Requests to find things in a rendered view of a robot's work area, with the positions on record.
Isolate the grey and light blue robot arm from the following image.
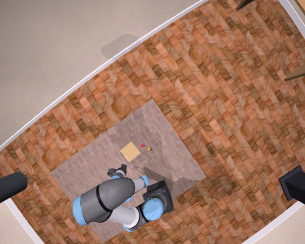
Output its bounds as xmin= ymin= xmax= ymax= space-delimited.
xmin=73 ymin=172 xmax=168 ymax=232

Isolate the tan flat mat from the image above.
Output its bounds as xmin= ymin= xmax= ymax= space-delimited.
xmin=121 ymin=142 xmax=141 ymax=162

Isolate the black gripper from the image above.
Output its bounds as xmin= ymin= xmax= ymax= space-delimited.
xmin=107 ymin=164 xmax=127 ymax=177

